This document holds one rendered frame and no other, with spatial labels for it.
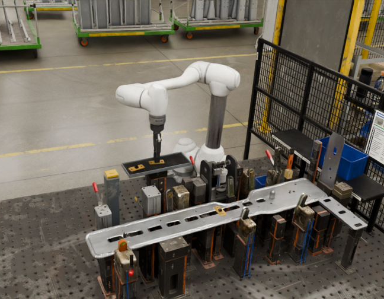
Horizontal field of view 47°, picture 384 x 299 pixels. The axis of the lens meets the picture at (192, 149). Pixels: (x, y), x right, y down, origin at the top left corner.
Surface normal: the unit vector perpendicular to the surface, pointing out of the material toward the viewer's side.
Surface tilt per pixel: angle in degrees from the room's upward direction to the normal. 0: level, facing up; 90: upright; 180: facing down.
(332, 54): 91
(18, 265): 0
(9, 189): 0
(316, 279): 0
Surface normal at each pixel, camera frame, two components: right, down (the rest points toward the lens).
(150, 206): 0.44, 0.45
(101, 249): 0.05, -0.88
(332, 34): -0.92, 0.15
